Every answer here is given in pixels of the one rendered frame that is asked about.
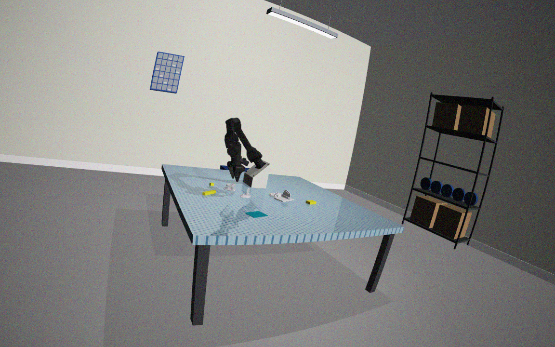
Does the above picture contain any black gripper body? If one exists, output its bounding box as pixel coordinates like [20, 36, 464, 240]
[227, 154, 245, 171]

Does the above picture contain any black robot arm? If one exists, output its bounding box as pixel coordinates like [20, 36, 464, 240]
[224, 118, 266, 169]

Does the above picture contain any teal flat rectangular plate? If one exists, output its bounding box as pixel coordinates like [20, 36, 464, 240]
[245, 211, 268, 218]

